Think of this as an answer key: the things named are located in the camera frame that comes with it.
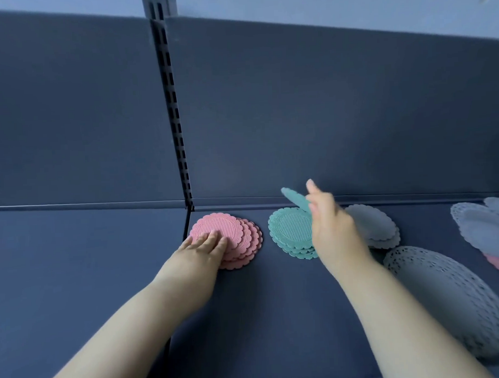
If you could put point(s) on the person's left hand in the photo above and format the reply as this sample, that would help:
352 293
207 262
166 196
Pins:
191 274

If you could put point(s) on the person's right hand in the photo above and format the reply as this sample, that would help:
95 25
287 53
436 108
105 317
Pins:
337 237

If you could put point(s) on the stack of green coasters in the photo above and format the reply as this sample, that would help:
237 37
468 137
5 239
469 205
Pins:
289 230

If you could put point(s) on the green coaster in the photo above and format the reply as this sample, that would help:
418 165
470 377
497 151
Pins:
292 197

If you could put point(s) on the stack of pink coasters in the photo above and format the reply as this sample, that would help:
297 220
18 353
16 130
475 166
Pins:
222 222

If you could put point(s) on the person's left forearm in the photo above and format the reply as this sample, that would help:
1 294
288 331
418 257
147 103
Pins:
116 346

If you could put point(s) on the person's right forearm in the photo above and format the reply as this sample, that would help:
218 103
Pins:
405 332

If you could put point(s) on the black slotted shelf upright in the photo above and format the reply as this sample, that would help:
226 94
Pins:
171 116

